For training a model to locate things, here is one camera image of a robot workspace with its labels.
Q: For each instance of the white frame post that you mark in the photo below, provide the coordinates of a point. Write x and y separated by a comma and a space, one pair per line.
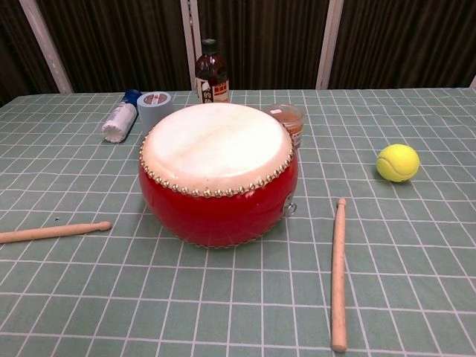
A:
190, 37
329, 48
46, 48

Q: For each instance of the wooden drumstick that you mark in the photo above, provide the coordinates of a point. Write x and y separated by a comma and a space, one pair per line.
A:
56, 231
338, 279

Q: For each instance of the yellow tennis ball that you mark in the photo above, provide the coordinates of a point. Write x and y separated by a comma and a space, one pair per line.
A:
398, 163

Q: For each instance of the brown bottle with white label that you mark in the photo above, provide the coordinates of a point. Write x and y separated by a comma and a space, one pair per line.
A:
211, 70

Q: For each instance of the red drum with white skin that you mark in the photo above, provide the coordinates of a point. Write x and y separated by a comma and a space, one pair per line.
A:
215, 215

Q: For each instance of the green grid tablecloth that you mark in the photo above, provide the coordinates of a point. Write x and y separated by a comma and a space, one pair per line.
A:
238, 297

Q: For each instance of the light blue tape roll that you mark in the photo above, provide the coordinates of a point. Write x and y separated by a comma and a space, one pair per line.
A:
152, 111

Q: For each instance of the white tube with blue cap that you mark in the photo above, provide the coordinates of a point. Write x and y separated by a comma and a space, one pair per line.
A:
119, 121

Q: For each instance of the dark pleated curtain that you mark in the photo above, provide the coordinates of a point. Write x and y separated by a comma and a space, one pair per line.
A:
111, 44

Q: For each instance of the clear jar with amber content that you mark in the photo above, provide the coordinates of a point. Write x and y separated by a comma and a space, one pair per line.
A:
294, 121

